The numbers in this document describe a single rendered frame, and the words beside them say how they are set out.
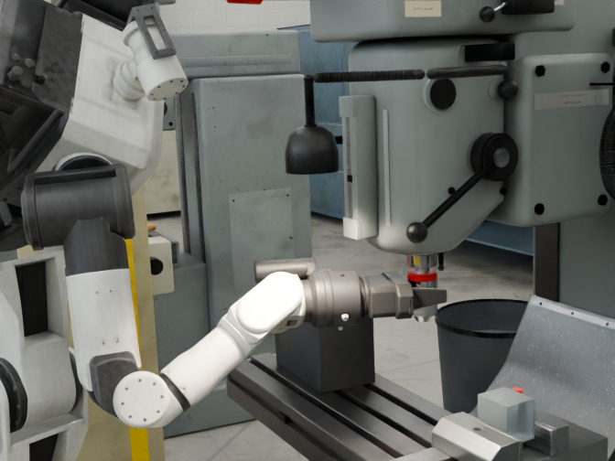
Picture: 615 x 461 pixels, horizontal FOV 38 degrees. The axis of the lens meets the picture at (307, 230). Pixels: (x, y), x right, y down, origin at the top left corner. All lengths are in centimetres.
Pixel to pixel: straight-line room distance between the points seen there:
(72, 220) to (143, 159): 17
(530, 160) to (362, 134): 25
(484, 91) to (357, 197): 24
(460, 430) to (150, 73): 68
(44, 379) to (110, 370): 48
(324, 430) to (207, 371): 32
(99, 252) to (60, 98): 24
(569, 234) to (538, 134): 37
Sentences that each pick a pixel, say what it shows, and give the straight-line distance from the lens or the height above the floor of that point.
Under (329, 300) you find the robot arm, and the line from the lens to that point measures 134.
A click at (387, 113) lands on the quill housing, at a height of 152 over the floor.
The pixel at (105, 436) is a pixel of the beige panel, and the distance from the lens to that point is 317.
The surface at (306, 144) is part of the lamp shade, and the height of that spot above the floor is 150.
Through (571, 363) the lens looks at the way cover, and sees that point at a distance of 167.
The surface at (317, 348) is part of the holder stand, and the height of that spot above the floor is 107.
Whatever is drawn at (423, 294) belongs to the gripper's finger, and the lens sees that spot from 139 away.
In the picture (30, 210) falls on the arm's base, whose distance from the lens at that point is 128.
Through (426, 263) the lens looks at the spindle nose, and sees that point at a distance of 139.
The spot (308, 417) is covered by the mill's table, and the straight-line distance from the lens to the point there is 161.
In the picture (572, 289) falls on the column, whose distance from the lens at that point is 171.
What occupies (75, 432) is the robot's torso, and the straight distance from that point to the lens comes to 184.
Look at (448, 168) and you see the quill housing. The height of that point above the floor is 144.
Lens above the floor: 160
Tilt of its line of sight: 11 degrees down
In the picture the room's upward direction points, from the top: 2 degrees counter-clockwise
